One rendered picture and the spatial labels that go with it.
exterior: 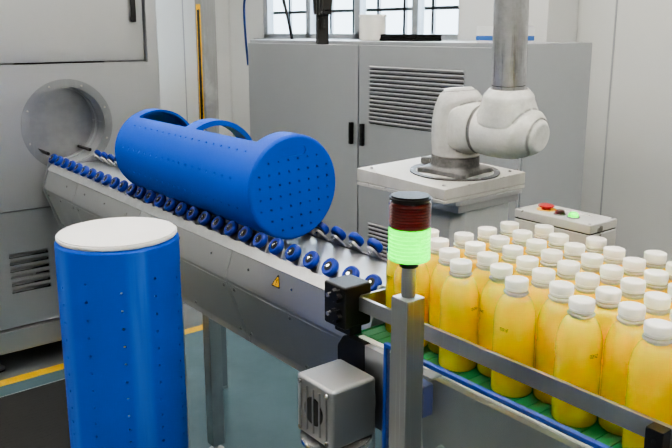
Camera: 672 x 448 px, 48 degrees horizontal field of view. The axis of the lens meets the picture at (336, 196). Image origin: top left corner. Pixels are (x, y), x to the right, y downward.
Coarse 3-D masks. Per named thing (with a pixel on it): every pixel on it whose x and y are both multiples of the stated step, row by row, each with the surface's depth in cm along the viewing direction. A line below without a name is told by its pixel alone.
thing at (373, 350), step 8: (344, 336) 153; (352, 336) 152; (360, 336) 151; (344, 344) 153; (352, 344) 151; (360, 344) 149; (368, 344) 148; (376, 344) 148; (344, 352) 153; (352, 352) 151; (360, 352) 149; (368, 352) 147; (376, 352) 145; (344, 360) 154; (352, 360) 152; (360, 360) 150; (368, 360) 148; (376, 360) 146; (360, 368) 150; (368, 368) 148; (376, 368) 146; (376, 376) 146; (376, 384) 147; (376, 392) 147; (376, 400) 147; (376, 408) 148; (376, 416) 148; (376, 424) 148
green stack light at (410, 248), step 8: (392, 232) 112; (400, 232) 111; (408, 232) 111; (416, 232) 111; (424, 232) 111; (392, 240) 112; (400, 240) 111; (408, 240) 111; (416, 240) 111; (424, 240) 112; (392, 248) 113; (400, 248) 112; (408, 248) 111; (416, 248) 111; (424, 248) 112; (392, 256) 113; (400, 256) 112; (408, 256) 112; (416, 256) 112; (424, 256) 112; (408, 264) 112
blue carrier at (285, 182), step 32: (128, 128) 254; (160, 128) 239; (192, 128) 226; (128, 160) 250; (160, 160) 231; (192, 160) 216; (224, 160) 203; (256, 160) 192; (288, 160) 198; (320, 160) 204; (160, 192) 244; (192, 192) 219; (224, 192) 202; (256, 192) 193; (288, 192) 200; (320, 192) 206; (256, 224) 196; (288, 224) 201
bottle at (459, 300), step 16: (448, 288) 133; (464, 288) 132; (448, 304) 133; (464, 304) 132; (448, 320) 134; (464, 320) 133; (464, 336) 134; (448, 352) 135; (448, 368) 136; (464, 368) 135
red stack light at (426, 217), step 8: (392, 208) 112; (400, 208) 110; (408, 208) 110; (416, 208) 110; (424, 208) 110; (392, 216) 112; (400, 216) 111; (408, 216) 110; (416, 216) 110; (424, 216) 111; (392, 224) 112; (400, 224) 111; (408, 224) 110; (416, 224) 110; (424, 224) 111
